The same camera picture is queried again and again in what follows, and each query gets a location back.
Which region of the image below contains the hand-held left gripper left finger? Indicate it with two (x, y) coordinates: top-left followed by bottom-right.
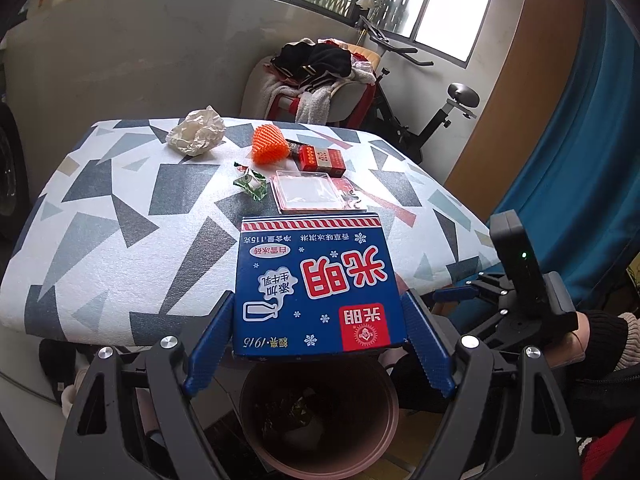
(59, 290), (236, 480)

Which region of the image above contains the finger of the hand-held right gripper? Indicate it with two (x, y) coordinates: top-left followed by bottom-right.
(462, 310), (521, 356)
(431, 272), (511, 306)

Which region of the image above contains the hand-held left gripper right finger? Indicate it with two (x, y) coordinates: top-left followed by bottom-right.
(402, 289), (581, 480)

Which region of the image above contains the brown round trash bin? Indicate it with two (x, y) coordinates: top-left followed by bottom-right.
(239, 355), (401, 476)

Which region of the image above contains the blue printed carton box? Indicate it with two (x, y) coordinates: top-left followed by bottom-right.
(231, 212), (407, 363)

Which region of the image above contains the clear bag with white tissue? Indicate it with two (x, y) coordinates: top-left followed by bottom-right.
(300, 417), (331, 448)

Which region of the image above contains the person's right forearm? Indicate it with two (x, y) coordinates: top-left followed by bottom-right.
(547, 309), (640, 376)

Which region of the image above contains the person's leg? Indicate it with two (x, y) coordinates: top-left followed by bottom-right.
(565, 370), (640, 480)

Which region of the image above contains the blue curtain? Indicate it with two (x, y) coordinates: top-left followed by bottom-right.
(492, 0), (640, 281)

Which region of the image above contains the red printed clear wrapper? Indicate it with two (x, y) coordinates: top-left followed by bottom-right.
(332, 177), (368, 211)

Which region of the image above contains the green candy wrapper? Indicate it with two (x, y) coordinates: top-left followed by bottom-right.
(232, 161), (268, 203)

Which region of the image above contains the black exercise bike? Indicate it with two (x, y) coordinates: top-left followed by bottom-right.
(357, 15), (481, 163)

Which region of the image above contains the clear plastic box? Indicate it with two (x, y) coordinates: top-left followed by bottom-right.
(274, 170), (346, 213)

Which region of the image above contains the red cigarette box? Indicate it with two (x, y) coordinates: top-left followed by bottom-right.
(298, 144), (347, 178)

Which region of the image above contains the red cloth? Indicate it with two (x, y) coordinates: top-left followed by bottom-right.
(350, 82), (378, 126)

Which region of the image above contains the orange foam net sleeve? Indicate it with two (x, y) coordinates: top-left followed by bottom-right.
(250, 124), (291, 167)

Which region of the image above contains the crumpled white paper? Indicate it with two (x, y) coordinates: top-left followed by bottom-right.
(165, 105), (227, 157)

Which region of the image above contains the beige chair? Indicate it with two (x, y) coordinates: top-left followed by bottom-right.
(245, 50), (378, 126)

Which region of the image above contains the white fluffy towel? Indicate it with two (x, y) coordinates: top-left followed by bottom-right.
(247, 72), (333, 123)

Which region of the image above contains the black striped garment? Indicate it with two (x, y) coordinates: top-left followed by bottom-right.
(270, 42), (353, 93)

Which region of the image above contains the grey washing machine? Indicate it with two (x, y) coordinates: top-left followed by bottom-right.
(0, 105), (31, 241)

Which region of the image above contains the window with patterned grille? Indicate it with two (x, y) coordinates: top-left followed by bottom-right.
(210, 0), (501, 68)

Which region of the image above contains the wooden door frame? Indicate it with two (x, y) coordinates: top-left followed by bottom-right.
(445, 0), (606, 206)

